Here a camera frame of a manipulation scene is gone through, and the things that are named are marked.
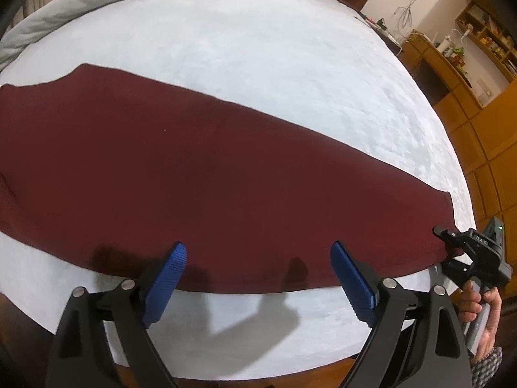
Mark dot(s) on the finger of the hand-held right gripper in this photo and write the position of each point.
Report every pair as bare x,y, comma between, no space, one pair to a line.
454,270
448,235

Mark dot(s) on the green desk ornament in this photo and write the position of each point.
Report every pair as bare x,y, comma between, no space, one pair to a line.
457,54

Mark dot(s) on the bed with light blue sheet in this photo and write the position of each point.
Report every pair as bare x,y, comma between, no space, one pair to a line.
262,68

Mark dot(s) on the person's right forearm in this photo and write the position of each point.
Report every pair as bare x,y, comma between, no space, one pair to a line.
486,370

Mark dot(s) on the dark nightstand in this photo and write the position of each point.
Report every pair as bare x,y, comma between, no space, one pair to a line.
388,42

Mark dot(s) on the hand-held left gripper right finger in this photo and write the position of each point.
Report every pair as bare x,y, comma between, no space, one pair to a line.
353,287

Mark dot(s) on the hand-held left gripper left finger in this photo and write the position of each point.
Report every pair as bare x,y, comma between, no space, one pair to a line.
167,283

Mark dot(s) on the wooden cabinet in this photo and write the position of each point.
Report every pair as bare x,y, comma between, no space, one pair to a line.
492,149

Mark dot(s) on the maroon pants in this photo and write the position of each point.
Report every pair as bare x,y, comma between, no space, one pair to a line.
202,169

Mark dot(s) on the wooden wall shelf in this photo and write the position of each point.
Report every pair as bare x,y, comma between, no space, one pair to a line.
490,40

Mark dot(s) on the white wall socket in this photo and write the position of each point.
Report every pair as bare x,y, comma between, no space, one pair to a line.
484,87

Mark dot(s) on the white bottle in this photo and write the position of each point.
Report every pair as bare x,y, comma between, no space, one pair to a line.
447,46

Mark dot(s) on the person's right hand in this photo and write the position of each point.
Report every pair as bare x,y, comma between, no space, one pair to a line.
493,323

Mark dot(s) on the wooden desk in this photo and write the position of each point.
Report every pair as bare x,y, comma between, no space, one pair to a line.
456,89

